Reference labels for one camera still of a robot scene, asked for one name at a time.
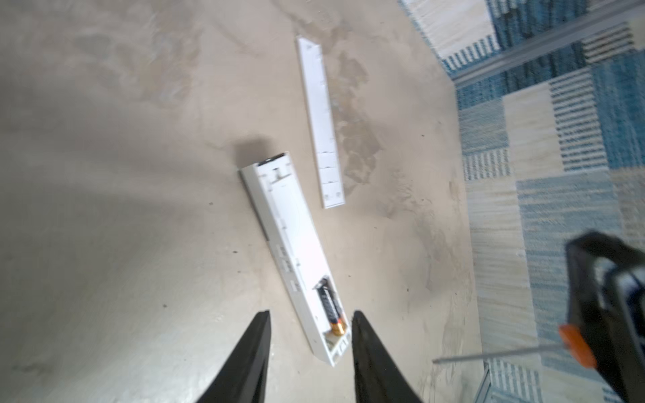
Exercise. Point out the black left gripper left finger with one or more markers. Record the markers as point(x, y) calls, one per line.
point(243, 377)

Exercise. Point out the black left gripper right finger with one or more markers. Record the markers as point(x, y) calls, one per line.
point(376, 376)

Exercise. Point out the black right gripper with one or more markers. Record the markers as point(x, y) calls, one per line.
point(606, 306)

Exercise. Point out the orange black screwdriver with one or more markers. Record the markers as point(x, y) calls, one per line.
point(554, 347)

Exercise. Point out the black gold AAA battery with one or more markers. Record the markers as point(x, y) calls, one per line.
point(332, 307)

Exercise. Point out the long white remote control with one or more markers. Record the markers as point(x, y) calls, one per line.
point(281, 208)

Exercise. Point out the white battery cover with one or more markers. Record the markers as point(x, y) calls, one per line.
point(321, 122)

